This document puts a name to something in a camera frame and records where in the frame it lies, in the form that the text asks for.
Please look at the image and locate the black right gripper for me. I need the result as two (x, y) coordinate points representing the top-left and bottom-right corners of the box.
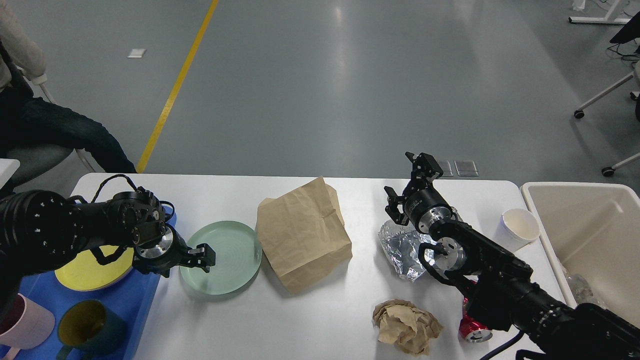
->
(384, 152), (453, 235)

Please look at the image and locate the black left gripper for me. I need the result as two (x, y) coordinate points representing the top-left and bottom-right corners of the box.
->
(132, 224), (217, 278)

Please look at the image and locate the light green plate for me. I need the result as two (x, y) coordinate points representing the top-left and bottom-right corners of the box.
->
(180, 220), (263, 296)

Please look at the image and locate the white paper cup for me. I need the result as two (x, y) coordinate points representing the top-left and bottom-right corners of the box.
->
(493, 208), (541, 253)

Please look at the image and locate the dark teal mug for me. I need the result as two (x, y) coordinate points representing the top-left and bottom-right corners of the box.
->
(55, 300), (128, 360)

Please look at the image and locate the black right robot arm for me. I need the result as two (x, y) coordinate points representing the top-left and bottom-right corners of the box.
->
(384, 152), (640, 360)

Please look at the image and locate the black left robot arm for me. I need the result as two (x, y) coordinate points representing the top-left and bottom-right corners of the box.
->
(0, 174), (217, 318)

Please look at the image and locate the floor outlet plate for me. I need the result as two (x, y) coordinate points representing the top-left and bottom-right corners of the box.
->
(437, 161), (480, 177)

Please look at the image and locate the crumpled aluminium foil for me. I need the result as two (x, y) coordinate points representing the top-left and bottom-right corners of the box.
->
(378, 219), (467, 285)

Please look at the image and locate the blue plastic tray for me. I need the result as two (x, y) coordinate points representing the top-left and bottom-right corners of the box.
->
(0, 202), (178, 360)

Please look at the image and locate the brown paper bag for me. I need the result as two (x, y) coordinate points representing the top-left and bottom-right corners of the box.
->
(256, 177), (353, 295)

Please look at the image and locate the yellow plate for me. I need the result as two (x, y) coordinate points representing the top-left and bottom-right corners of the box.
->
(54, 248), (134, 292)

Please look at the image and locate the crumpled brown paper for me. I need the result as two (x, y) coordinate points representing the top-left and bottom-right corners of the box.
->
(372, 299), (444, 357)

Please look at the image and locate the crushed red can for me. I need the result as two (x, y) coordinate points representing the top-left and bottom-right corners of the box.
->
(458, 296), (493, 344)

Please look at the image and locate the pink mug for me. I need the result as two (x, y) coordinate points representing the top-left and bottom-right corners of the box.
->
(0, 293), (55, 360)

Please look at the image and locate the beige plastic bin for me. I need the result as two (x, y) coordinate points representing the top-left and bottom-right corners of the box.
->
(521, 182), (640, 326)

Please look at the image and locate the white chair base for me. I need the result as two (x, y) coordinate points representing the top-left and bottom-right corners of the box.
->
(572, 63), (640, 178)

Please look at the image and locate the seated person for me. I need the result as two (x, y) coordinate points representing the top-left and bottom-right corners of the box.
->
(0, 0), (137, 173)

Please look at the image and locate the white desk frame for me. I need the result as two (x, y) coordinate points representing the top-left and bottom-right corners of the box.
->
(567, 0), (634, 26)

